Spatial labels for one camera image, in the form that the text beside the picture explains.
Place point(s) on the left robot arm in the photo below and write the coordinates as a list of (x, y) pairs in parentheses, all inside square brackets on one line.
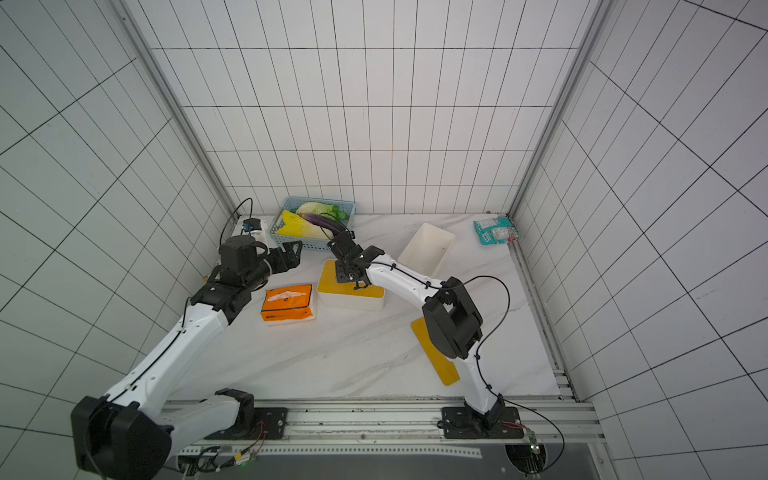
[(124, 434)]

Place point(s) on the green toy lettuce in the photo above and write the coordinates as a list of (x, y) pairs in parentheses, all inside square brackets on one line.
[(312, 211)]

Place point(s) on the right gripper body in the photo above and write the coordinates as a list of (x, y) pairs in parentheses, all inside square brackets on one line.
[(342, 245)]

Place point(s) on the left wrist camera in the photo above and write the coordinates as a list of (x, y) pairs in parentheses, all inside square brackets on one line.
[(253, 227)]

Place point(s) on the purple toy eggplant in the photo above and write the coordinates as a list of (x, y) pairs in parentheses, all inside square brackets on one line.
[(327, 223)]

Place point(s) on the aluminium mounting rail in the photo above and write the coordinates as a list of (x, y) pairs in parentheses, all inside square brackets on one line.
[(431, 426)]

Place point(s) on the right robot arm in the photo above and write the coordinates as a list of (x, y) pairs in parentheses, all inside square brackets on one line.
[(454, 327)]

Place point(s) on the orange tissue pack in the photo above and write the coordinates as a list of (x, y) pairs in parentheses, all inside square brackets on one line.
[(288, 304)]

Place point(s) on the white tissue box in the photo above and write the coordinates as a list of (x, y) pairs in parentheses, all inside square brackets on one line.
[(427, 250), (353, 302)]

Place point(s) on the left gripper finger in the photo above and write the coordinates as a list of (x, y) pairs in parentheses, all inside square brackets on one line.
[(295, 247), (291, 261)]

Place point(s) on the teal snack packet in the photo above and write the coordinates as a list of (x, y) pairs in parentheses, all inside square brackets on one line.
[(492, 231)]

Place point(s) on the blue plastic basket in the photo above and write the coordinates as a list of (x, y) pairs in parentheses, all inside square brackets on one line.
[(291, 203)]

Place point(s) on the yellow toy cabbage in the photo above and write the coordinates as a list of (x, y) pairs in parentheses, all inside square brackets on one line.
[(295, 226)]

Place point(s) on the yellow box lid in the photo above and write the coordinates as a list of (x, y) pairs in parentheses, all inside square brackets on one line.
[(330, 287), (444, 368)]

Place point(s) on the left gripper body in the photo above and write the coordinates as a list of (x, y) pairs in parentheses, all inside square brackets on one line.
[(276, 260)]

